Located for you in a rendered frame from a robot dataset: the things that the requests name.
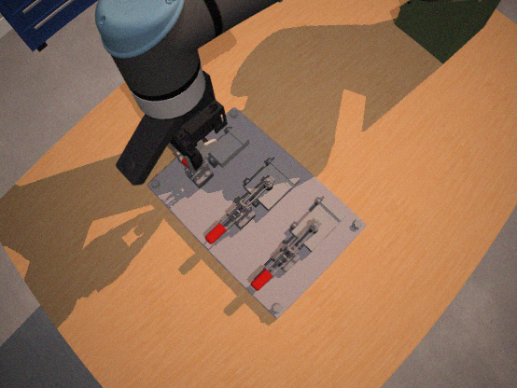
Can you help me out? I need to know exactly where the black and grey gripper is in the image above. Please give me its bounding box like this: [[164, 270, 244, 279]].
[[166, 71, 228, 172]]

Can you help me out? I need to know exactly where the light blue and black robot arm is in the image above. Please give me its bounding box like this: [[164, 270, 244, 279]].
[[95, 0, 283, 186]]

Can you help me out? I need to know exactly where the toggle clamp with red handle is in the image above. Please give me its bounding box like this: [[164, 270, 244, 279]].
[[251, 219, 321, 291]]

